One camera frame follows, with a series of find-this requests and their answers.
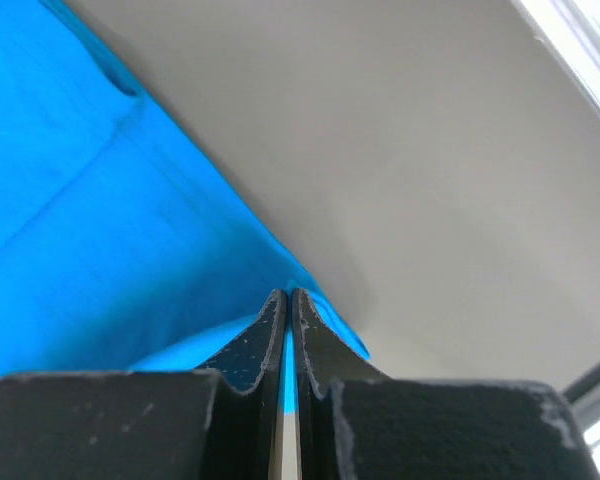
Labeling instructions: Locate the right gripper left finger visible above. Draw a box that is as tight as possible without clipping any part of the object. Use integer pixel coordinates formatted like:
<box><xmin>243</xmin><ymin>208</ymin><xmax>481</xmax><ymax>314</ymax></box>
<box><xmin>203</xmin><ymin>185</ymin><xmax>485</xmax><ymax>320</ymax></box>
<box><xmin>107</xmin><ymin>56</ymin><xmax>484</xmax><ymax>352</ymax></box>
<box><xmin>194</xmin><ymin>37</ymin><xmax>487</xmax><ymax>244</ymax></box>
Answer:
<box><xmin>0</xmin><ymin>290</ymin><xmax>287</xmax><ymax>479</ymax></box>

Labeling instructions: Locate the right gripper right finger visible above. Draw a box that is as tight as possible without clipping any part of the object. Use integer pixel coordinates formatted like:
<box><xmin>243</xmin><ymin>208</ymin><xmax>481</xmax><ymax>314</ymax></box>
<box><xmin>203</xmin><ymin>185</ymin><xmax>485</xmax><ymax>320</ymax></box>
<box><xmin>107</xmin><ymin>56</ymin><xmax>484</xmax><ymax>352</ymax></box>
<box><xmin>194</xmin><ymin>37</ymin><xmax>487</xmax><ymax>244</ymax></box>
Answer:
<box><xmin>290</xmin><ymin>289</ymin><xmax>599</xmax><ymax>479</ymax></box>

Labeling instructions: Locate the blue t shirt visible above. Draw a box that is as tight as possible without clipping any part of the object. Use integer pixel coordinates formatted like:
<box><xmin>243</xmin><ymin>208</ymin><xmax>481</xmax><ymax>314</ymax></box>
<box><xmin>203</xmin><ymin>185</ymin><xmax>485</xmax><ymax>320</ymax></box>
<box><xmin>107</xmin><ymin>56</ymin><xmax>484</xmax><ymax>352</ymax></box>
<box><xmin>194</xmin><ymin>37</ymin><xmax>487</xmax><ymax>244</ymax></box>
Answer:
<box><xmin>0</xmin><ymin>0</ymin><xmax>372</xmax><ymax>416</ymax></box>

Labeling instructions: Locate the right corner aluminium post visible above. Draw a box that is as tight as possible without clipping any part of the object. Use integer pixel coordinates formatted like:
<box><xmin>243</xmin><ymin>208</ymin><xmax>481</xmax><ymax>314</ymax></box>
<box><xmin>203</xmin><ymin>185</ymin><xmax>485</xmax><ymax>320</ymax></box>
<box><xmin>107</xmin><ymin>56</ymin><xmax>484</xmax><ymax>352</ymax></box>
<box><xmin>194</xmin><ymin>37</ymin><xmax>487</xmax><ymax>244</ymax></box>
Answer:
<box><xmin>513</xmin><ymin>0</ymin><xmax>600</xmax><ymax>113</ymax></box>

